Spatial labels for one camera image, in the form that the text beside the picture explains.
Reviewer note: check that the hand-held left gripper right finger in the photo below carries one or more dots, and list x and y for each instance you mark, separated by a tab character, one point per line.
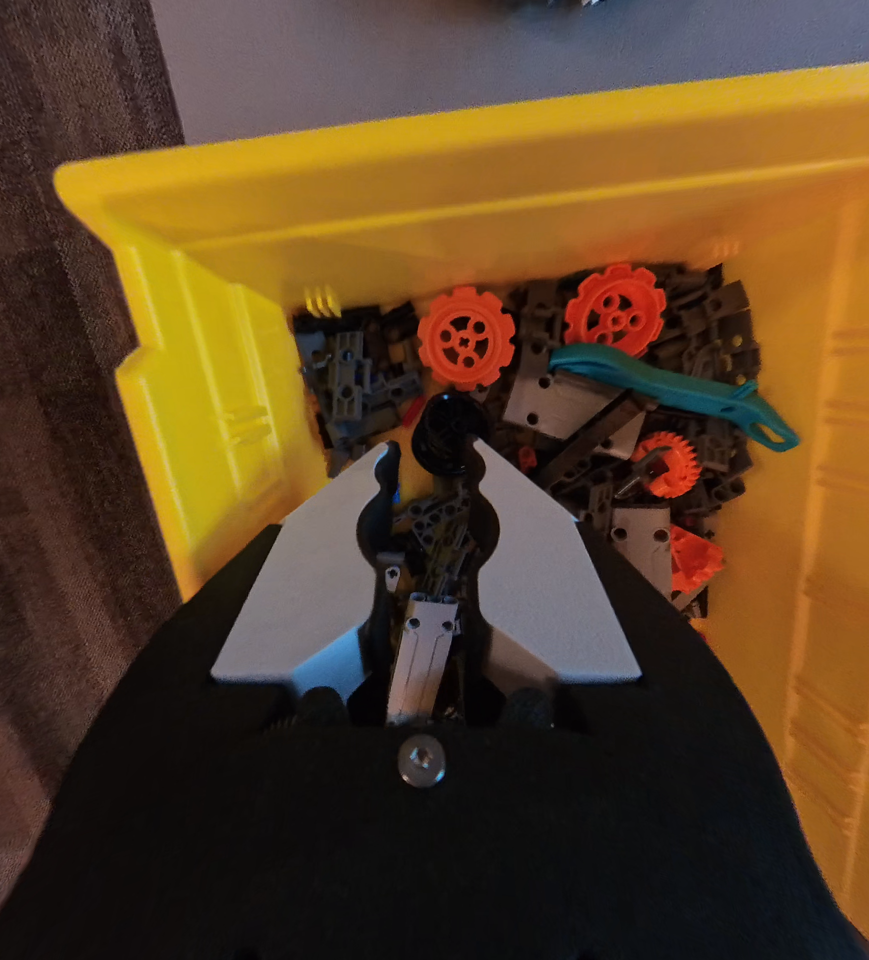
554	592

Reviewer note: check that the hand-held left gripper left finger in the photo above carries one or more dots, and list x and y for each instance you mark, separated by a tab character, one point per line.
307	592

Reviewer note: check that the pile of grey bricks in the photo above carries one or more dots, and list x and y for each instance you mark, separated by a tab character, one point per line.
577	457

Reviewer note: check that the black pulley wheel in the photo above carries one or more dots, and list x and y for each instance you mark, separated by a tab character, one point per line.
446	435

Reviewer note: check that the yellow plastic bin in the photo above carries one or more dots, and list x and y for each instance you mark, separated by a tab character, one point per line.
479	187

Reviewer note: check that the grey panel brick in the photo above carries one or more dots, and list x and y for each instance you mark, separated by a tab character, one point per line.
641	544
423	660
554	405

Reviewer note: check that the orange wedge brick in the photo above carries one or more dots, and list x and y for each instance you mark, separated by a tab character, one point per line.
697	562

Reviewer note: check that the orange bevel gear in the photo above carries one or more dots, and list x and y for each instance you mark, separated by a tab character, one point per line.
667	465

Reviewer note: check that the teal brick separator tool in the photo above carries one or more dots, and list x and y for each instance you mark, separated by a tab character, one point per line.
667	390

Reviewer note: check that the orange gear wheel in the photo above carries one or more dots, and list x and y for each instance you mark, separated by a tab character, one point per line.
464	337
614	307

